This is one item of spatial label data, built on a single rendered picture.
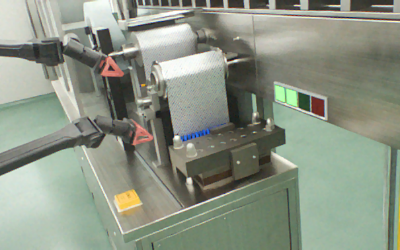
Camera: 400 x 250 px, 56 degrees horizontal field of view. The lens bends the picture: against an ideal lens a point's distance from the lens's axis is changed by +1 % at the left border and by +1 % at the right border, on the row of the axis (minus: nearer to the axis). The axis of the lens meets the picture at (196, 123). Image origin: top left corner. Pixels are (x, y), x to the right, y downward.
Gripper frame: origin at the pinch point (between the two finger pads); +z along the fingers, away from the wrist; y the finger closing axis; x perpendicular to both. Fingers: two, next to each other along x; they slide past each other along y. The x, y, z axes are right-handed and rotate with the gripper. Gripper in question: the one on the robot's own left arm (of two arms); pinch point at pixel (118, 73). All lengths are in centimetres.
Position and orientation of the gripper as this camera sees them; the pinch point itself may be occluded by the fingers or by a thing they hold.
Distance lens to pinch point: 137.1
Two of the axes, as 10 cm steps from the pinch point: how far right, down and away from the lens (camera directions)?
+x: 4.6, -8.9, -0.4
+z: 7.8, 3.8, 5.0
